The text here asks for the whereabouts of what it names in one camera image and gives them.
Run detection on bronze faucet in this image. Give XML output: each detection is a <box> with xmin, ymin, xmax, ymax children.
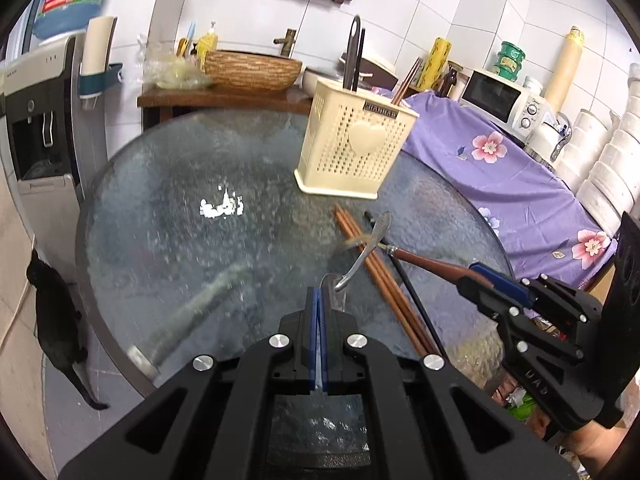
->
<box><xmin>273</xmin><ymin>29</ymin><xmax>299</xmax><ymax>58</ymax></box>

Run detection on bundle of wooden chopsticks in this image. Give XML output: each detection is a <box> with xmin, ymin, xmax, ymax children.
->
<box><xmin>390</xmin><ymin>56</ymin><xmax>425</xmax><ymax>107</ymax></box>

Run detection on clear plastic bag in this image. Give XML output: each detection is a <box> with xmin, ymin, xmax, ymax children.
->
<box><xmin>142</xmin><ymin>42</ymin><xmax>213</xmax><ymax>90</ymax></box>

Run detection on black chopstick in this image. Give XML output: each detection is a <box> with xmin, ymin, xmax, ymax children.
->
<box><xmin>363</xmin><ymin>212</ymin><xmax>448</xmax><ymax>359</ymax></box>
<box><xmin>351</xmin><ymin>27</ymin><xmax>367</xmax><ymax>92</ymax></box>

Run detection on wide stacks of white bowls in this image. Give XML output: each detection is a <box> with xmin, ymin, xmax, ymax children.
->
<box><xmin>577</xmin><ymin>62</ymin><xmax>640</xmax><ymax>238</ymax></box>

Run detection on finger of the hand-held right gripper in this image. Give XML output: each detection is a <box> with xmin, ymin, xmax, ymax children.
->
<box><xmin>456</xmin><ymin>274</ymin><xmax>587</xmax><ymax>367</ymax></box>
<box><xmin>469</xmin><ymin>262</ymin><xmax>602</xmax><ymax>327</ymax></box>

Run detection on stainless steel spoon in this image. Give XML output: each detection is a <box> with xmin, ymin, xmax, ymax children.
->
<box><xmin>330</xmin><ymin>211</ymin><xmax>393</xmax><ymax>293</ymax></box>

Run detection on brown wooden chopstick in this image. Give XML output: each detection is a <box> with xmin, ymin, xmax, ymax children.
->
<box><xmin>340</xmin><ymin>204</ymin><xmax>441</xmax><ymax>358</ymax></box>
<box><xmin>332</xmin><ymin>205</ymin><xmax>428</xmax><ymax>358</ymax></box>

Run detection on white paper cup tube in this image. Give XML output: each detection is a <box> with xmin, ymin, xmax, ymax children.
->
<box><xmin>80</xmin><ymin>15</ymin><xmax>118</xmax><ymax>78</ymax></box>

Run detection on person's right forearm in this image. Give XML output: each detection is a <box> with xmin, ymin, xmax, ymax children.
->
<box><xmin>560</xmin><ymin>417</ymin><xmax>633</xmax><ymax>471</ymax></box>

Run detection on white and brown rice cooker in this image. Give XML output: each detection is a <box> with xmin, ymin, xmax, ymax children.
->
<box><xmin>337</xmin><ymin>52</ymin><xmax>401</xmax><ymax>91</ymax></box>

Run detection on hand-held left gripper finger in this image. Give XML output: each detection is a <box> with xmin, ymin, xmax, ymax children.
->
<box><xmin>319</xmin><ymin>287</ymin><xmax>581</xmax><ymax>480</ymax></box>
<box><xmin>59</xmin><ymin>287</ymin><xmax>320</xmax><ymax>480</ymax></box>

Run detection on yellow roll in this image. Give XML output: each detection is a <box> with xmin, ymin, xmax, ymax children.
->
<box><xmin>419</xmin><ymin>37</ymin><xmax>452</xmax><ymax>92</ymax></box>

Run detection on purple floral cloth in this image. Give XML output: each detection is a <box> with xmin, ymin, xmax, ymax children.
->
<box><xmin>372</xmin><ymin>85</ymin><xmax>621</xmax><ymax>291</ymax></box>

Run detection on brown wooden handle utensil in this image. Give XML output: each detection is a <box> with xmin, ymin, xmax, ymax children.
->
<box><xmin>372</xmin><ymin>240</ymin><xmax>481</xmax><ymax>281</ymax></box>

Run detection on teal cup holder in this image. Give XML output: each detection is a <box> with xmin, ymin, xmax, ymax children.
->
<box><xmin>80</xmin><ymin>60</ymin><xmax>124</xmax><ymax>99</ymax></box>

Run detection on blue toothbrush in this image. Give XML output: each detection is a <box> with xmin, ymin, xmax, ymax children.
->
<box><xmin>175</xmin><ymin>22</ymin><xmax>197</xmax><ymax>58</ymax></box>

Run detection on cream plastic utensil holder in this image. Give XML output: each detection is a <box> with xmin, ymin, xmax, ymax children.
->
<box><xmin>294</xmin><ymin>78</ymin><xmax>420</xmax><ymax>198</ymax></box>

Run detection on wooden counter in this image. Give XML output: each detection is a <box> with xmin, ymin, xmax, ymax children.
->
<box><xmin>137</xmin><ymin>85</ymin><xmax>313</xmax><ymax>133</ymax></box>

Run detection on white microwave oven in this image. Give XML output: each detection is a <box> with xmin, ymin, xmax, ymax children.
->
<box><xmin>459</xmin><ymin>68</ymin><xmax>548</xmax><ymax>133</ymax></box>

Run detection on white kettle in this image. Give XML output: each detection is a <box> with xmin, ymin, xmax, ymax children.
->
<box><xmin>525</xmin><ymin>110</ymin><xmax>573</xmax><ymax>163</ymax></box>

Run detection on narrow stack of white bowls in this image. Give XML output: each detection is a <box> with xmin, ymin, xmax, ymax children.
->
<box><xmin>555</xmin><ymin>107</ymin><xmax>608</xmax><ymax>196</ymax></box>

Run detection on black cat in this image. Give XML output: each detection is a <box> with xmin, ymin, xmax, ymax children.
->
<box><xmin>26</xmin><ymin>250</ymin><xmax>111</xmax><ymax>411</ymax></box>

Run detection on brown glass bottle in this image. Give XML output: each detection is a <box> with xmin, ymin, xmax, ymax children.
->
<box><xmin>440</xmin><ymin>62</ymin><xmax>463</xmax><ymax>98</ymax></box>

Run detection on woven pattern basin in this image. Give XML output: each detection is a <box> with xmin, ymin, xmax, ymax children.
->
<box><xmin>204</xmin><ymin>50</ymin><xmax>304</xmax><ymax>92</ymax></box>

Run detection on grey water dispenser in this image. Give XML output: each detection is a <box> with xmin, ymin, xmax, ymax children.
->
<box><xmin>0</xmin><ymin>35</ymin><xmax>88</xmax><ymax>211</ymax></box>

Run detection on blue water jug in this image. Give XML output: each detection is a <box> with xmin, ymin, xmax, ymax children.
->
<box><xmin>32</xmin><ymin>0</ymin><xmax>113</xmax><ymax>41</ymax></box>

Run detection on yellow dish soap bottle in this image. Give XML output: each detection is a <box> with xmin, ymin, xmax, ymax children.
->
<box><xmin>196</xmin><ymin>22</ymin><xmax>221</xmax><ymax>68</ymax></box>

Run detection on white pot with glass lid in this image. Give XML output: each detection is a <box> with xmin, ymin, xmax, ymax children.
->
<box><xmin>301</xmin><ymin>66</ymin><xmax>331</xmax><ymax>98</ymax></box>

